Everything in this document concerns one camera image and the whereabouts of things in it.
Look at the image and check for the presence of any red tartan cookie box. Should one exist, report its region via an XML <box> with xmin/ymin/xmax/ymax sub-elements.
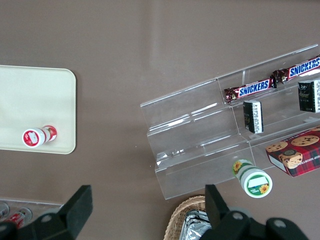
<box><xmin>265</xmin><ymin>125</ymin><xmax>320</xmax><ymax>178</ymax></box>

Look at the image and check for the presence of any clear acrylic step display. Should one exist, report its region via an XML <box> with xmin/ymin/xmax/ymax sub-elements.
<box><xmin>139</xmin><ymin>44</ymin><xmax>320</xmax><ymax>201</ymax></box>

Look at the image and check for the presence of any snickers chocolate bar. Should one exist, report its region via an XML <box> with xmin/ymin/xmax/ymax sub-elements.
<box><xmin>272</xmin><ymin>54</ymin><xmax>320</xmax><ymax>85</ymax></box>
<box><xmin>223</xmin><ymin>79</ymin><xmax>278</xmax><ymax>104</ymax></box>

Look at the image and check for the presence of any light oval wicker basket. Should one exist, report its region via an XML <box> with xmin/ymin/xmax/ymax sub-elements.
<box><xmin>163</xmin><ymin>195</ymin><xmax>209</xmax><ymax>240</ymax></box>

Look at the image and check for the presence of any red cap yogurt bottle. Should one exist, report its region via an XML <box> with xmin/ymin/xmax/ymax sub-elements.
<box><xmin>21</xmin><ymin>124</ymin><xmax>59</xmax><ymax>149</ymax></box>

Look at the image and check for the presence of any small black box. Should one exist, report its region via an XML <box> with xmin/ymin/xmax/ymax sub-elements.
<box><xmin>242</xmin><ymin>99</ymin><xmax>265</xmax><ymax>135</ymax></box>
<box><xmin>297</xmin><ymin>79</ymin><xmax>320</xmax><ymax>114</ymax></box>

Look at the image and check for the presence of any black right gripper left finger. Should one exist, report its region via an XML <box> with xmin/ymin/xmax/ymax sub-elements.
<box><xmin>16</xmin><ymin>184</ymin><xmax>94</xmax><ymax>240</ymax></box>

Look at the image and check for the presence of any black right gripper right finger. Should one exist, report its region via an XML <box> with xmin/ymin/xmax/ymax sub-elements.
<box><xmin>199</xmin><ymin>184</ymin><xmax>266</xmax><ymax>240</ymax></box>

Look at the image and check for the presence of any beige plastic tray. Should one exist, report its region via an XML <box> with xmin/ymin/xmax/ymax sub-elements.
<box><xmin>0</xmin><ymin>64</ymin><xmax>77</xmax><ymax>155</ymax></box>

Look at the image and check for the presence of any green cap yogurt bottle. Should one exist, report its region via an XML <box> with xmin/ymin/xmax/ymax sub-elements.
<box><xmin>231</xmin><ymin>158</ymin><xmax>274</xmax><ymax>199</ymax></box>

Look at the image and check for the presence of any clear acrylic bottle rack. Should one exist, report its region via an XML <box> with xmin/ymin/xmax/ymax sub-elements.
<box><xmin>0</xmin><ymin>198</ymin><xmax>65</xmax><ymax>227</ymax></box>

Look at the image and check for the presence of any stack of foil trays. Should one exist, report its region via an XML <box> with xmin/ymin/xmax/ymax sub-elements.
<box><xmin>179</xmin><ymin>209</ymin><xmax>213</xmax><ymax>240</ymax></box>

